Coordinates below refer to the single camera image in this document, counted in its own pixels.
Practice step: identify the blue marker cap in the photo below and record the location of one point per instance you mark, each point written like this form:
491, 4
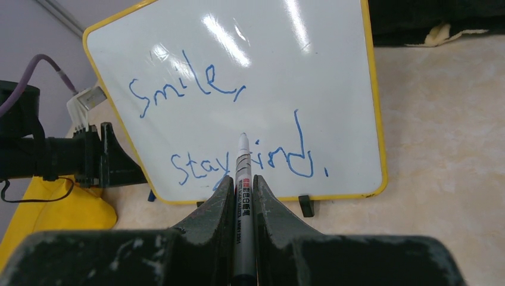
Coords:
151, 196

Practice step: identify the left aluminium frame post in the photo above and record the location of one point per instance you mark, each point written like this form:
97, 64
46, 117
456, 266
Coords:
64, 16

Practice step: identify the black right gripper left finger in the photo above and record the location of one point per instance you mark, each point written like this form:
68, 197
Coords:
195, 251

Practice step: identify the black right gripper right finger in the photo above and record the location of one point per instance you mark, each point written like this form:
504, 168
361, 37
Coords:
290, 252

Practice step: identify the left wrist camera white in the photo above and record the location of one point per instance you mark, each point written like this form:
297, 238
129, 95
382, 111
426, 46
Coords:
81, 104

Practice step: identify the yellow cloth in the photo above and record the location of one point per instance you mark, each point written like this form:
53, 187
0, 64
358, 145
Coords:
84, 208

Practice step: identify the white whiteboard yellow frame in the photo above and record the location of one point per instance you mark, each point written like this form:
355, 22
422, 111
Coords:
187, 78

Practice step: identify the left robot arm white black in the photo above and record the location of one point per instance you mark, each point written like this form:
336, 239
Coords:
25, 149

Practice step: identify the black whiteboard foot right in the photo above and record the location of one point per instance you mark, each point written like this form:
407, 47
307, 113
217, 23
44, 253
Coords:
306, 205

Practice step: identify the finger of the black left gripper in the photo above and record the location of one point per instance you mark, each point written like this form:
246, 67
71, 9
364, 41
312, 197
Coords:
117, 168

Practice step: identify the black floral pillow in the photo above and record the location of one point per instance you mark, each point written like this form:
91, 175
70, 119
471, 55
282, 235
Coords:
433, 23

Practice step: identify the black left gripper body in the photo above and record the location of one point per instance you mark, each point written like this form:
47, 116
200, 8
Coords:
93, 171

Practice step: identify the white marker pen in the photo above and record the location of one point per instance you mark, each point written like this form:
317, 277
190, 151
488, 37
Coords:
244, 261

